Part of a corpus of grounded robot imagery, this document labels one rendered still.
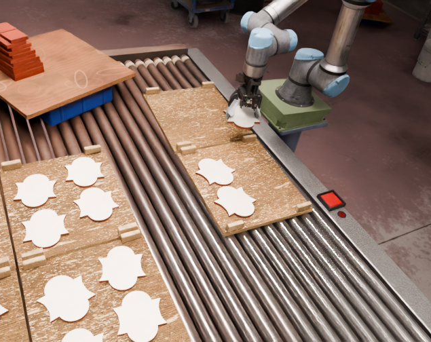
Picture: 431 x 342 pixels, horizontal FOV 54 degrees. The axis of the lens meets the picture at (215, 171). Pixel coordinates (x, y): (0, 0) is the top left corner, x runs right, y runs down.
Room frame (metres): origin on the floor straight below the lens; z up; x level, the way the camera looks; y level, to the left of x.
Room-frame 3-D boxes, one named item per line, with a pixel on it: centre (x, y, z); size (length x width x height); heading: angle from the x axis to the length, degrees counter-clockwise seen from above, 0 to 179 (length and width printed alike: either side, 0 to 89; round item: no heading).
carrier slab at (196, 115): (1.48, 0.12, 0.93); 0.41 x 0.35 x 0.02; 31
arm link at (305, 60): (1.75, -0.32, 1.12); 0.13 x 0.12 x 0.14; 44
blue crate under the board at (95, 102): (1.44, 0.69, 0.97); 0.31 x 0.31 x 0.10; 57
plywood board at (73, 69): (1.48, 0.75, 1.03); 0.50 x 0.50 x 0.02; 57
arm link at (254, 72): (1.33, -0.07, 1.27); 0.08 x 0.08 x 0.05
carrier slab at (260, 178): (1.13, -0.10, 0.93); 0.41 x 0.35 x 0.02; 33
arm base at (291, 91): (1.75, -0.30, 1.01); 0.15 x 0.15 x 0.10
